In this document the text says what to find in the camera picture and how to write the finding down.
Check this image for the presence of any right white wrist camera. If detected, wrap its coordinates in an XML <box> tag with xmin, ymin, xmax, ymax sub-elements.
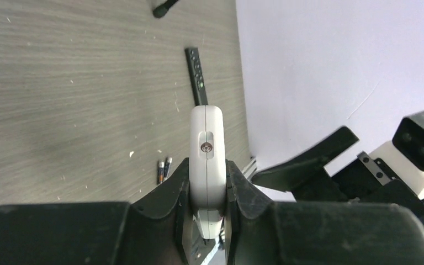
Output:
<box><xmin>369</xmin><ymin>110</ymin><xmax>424</xmax><ymax>199</ymax></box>

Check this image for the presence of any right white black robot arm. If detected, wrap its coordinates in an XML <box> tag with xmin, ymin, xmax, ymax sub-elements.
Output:
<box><xmin>251</xmin><ymin>126</ymin><xmax>424</xmax><ymax>226</ymax></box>

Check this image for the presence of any aluminium frame rail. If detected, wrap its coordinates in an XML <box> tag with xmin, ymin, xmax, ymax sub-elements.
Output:
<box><xmin>241</xmin><ymin>157</ymin><xmax>257</xmax><ymax>179</ymax></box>

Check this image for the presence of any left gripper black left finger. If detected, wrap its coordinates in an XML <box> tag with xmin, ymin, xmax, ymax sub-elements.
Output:
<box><xmin>0</xmin><ymin>160</ymin><xmax>190</xmax><ymax>264</ymax></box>

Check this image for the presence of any black tripod stand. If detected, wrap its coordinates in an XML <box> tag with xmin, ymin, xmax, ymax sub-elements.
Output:
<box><xmin>152</xmin><ymin>0</ymin><xmax>179</xmax><ymax>19</ymax></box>

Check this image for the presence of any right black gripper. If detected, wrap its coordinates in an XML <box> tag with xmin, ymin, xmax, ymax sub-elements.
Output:
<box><xmin>251</xmin><ymin>126</ymin><xmax>424</xmax><ymax>218</ymax></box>

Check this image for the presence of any dark battery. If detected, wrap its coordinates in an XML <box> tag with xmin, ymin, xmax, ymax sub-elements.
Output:
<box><xmin>157</xmin><ymin>161</ymin><xmax>165</xmax><ymax>185</ymax></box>
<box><xmin>163</xmin><ymin>157</ymin><xmax>173</xmax><ymax>181</ymax></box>

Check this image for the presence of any white remote control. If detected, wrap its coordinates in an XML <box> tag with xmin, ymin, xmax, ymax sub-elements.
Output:
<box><xmin>188</xmin><ymin>105</ymin><xmax>226</xmax><ymax>239</ymax></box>

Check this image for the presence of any black remote control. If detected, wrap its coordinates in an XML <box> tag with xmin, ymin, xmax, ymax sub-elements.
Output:
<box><xmin>184</xmin><ymin>47</ymin><xmax>208</xmax><ymax>106</ymax></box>

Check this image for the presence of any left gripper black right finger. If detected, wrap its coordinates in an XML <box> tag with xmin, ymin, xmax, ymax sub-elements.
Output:
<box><xmin>225</xmin><ymin>161</ymin><xmax>424</xmax><ymax>264</ymax></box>

